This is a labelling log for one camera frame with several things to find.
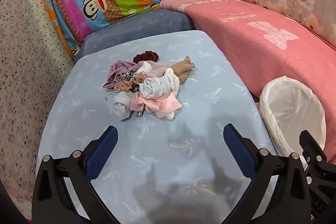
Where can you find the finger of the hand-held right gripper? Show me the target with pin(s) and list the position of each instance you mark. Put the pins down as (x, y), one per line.
(312, 150)

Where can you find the mauve cloth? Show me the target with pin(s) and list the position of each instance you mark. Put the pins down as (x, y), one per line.
(118, 69)

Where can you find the tan stocking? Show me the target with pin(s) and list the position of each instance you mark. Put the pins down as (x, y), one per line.
(182, 69)

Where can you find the pink zigzag-edged cloth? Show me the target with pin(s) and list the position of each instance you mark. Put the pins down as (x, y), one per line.
(160, 103)

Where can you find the blue-grey velvet cushion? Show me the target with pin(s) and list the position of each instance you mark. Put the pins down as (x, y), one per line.
(136, 27)

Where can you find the dark red scrunchie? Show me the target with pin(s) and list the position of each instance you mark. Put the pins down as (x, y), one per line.
(145, 56)

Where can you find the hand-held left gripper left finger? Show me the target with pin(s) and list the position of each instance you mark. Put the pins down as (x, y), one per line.
(103, 153)

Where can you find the pale pinkish white cloth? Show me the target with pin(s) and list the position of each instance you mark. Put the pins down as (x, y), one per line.
(155, 69)

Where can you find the pink blanket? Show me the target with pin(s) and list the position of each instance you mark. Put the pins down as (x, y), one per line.
(249, 43)

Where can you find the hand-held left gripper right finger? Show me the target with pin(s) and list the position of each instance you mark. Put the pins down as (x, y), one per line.
(239, 153)

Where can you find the white plastic bin liner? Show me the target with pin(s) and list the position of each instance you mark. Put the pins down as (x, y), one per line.
(288, 108)

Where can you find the light blue palm-print cloth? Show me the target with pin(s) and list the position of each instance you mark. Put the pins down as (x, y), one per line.
(157, 148)

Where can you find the small white sock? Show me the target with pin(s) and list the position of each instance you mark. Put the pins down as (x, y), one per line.
(122, 107)

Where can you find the peach ruffled scrunchie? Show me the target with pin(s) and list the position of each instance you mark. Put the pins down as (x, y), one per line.
(126, 86)

